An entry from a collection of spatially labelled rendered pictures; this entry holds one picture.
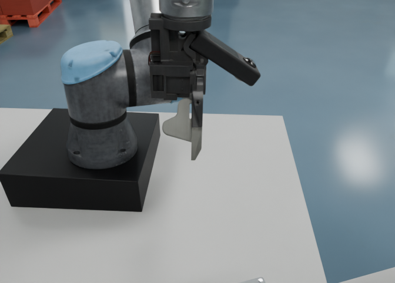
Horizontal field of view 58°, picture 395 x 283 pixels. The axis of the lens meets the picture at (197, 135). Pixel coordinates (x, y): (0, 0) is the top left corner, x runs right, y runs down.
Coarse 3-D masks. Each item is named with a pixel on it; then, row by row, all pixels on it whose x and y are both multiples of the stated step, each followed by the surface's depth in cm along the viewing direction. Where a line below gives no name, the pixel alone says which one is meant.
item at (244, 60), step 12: (204, 36) 49; (192, 48) 50; (204, 48) 50; (216, 48) 50; (228, 48) 53; (216, 60) 51; (228, 60) 51; (240, 60) 52; (252, 60) 54; (240, 72) 52; (252, 72) 52; (252, 84) 53
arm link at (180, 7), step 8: (160, 0) 47; (168, 0) 46; (176, 0) 45; (184, 0) 44; (192, 0) 45; (200, 0) 46; (208, 0) 46; (160, 8) 48; (168, 8) 46; (176, 8) 46; (184, 8) 46; (192, 8) 46; (200, 8) 46; (208, 8) 47; (168, 16) 48; (176, 16) 46; (184, 16) 46; (192, 16) 46; (200, 16) 47; (208, 16) 49
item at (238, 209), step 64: (0, 128) 101; (256, 128) 101; (0, 192) 80; (192, 192) 80; (256, 192) 80; (0, 256) 66; (64, 256) 66; (128, 256) 66; (192, 256) 66; (256, 256) 66
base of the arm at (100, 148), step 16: (80, 128) 70; (96, 128) 70; (112, 128) 71; (128, 128) 75; (80, 144) 72; (96, 144) 71; (112, 144) 72; (128, 144) 75; (80, 160) 72; (96, 160) 72; (112, 160) 73
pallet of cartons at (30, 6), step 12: (0, 0) 419; (12, 0) 419; (24, 0) 419; (36, 0) 437; (48, 0) 477; (60, 0) 522; (0, 12) 427; (12, 12) 427; (24, 12) 428; (36, 12) 437; (48, 12) 477; (0, 24) 431; (12, 24) 443; (36, 24) 433
